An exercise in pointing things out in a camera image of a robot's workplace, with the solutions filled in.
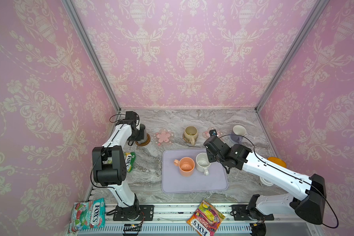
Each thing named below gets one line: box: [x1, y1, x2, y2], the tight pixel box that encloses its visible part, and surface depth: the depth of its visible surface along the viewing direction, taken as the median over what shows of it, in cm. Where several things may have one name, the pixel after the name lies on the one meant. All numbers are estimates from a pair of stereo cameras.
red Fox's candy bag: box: [186, 199, 226, 236], surface depth 71 cm
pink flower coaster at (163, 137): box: [152, 127, 175, 147], surface depth 105 cm
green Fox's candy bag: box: [67, 197, 106, 235], surface depth 74 cm
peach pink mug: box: [173, 156, 196, 177], surface depth 85 cm
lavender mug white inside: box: [228, 124, 247, 145], surface depth 100 cm
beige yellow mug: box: [183, 125, 199, 147], surface depth 97 cm
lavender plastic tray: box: [161, 148, 186, 194], surface depth 87 cm
